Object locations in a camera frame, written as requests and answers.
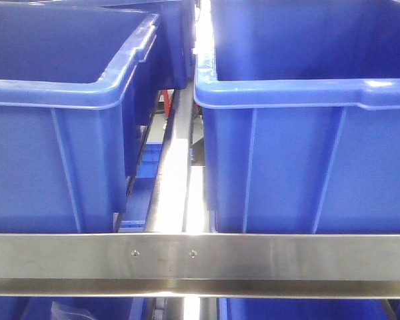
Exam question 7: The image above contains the blue bin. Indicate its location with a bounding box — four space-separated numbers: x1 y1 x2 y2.
0 1 160 233
195 1 400 233

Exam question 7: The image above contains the steel shelf front rail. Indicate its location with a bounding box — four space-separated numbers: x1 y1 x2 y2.
0 233 400 299

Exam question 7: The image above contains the blue bin right front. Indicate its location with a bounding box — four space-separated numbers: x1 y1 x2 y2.
195 1 400 233

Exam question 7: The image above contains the blue bin left front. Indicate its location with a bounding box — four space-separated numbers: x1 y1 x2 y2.
0 1 160 233

